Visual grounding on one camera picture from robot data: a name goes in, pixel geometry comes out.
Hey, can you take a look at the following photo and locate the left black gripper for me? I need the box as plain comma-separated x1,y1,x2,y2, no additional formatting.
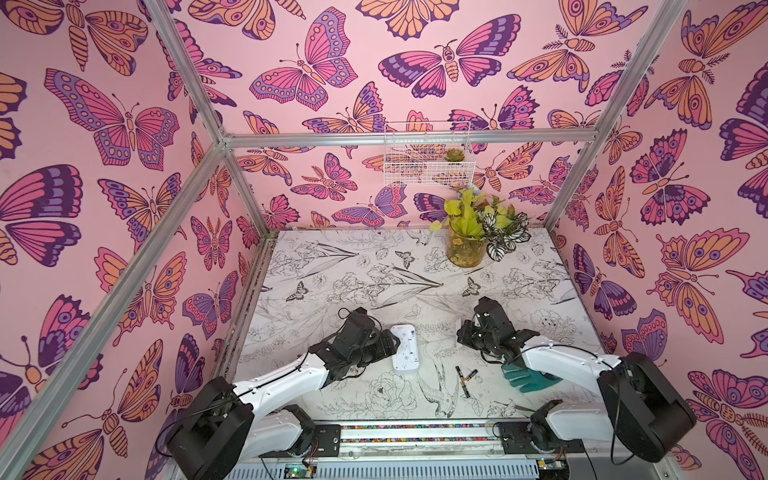
347,329,401,367

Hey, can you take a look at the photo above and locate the white digital alarm clock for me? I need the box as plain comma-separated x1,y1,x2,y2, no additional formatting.
390,324,420,375

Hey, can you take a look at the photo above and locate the black gold AAA battery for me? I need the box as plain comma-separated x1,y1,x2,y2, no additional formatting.
455,365,472,399

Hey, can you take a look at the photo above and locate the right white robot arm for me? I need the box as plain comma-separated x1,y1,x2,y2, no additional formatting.
456,297,697,463

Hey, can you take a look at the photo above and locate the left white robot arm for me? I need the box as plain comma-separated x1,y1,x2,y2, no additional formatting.
154,307,401,479

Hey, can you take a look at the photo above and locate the green rubber glove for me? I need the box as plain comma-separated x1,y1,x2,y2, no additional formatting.
501,364,562,393

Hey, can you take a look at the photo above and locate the glass vase with plants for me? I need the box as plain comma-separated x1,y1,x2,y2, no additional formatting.
429,188,532,268

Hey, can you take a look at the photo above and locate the small succulent in basket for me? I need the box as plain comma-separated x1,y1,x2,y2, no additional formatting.
444,148,466,163

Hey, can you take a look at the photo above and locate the front mounting rail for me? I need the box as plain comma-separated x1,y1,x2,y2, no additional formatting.
161,416,679,480

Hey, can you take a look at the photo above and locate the white wire basket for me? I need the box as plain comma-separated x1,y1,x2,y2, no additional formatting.
381,129,476,190

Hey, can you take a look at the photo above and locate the aluminium frame structure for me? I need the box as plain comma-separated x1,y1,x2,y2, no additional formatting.
1,1,676,479

